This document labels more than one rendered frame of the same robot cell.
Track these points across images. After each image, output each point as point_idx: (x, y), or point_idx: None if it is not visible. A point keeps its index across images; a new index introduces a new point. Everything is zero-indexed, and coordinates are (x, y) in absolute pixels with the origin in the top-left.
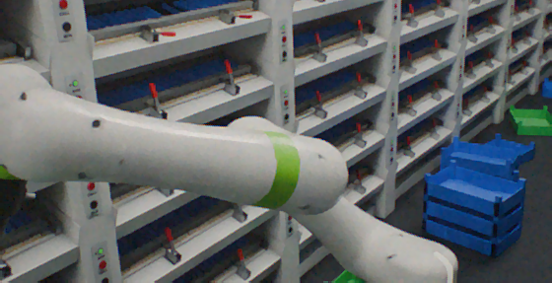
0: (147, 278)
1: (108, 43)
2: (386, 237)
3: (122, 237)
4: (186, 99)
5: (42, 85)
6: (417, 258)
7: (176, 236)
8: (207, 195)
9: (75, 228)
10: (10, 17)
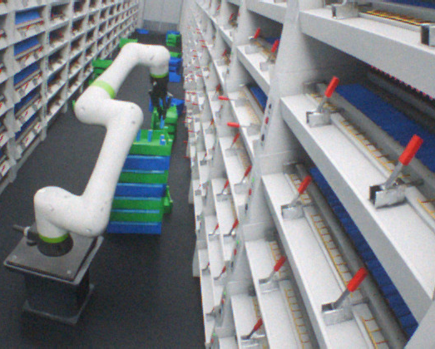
0: (209, 226)
1: (242, 96)
2: (72, 195)
3: None
4: (242, 166)
5: (138, 45)
6: (52, 187)
7: None
8: None
9: (210, 160)
10: None
